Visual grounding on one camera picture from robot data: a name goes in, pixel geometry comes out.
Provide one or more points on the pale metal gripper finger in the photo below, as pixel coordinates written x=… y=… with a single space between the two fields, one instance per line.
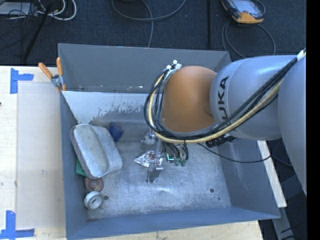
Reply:
x=145 y=159
x=153 y=172

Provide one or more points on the grey metal bin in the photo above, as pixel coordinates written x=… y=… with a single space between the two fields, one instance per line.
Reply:
x=175 y=184

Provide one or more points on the blue crumpled object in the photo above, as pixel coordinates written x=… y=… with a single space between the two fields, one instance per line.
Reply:
x=115 y=132

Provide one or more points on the grey oval metal tin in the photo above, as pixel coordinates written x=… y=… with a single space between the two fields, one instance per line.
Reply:
x=93 y=150

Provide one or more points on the green flat object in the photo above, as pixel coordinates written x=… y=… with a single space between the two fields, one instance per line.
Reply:
x=80 y=169

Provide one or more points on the pale wood board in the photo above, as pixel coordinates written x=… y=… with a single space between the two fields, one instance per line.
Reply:
x=37 y=146

